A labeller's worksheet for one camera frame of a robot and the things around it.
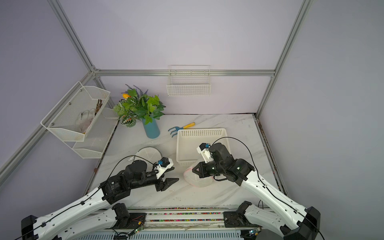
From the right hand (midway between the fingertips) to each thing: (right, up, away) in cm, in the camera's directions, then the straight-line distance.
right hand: (194, 172), depth 70 cm
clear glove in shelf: (-59, +26, +8) cm, 65 cm away
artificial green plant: (-33, +34, +12) cm, 49 cm away
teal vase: (-30, +21, +33) cm, 50 cm away
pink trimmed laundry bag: (0, -4, +3) cm, 5 cm away
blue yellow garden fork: (-13, +21, +40) cm, 47 cm away
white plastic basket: (-5, +13, +34) cm, 37 cm away
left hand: (-10, -1, -1) cm, 10 cm away
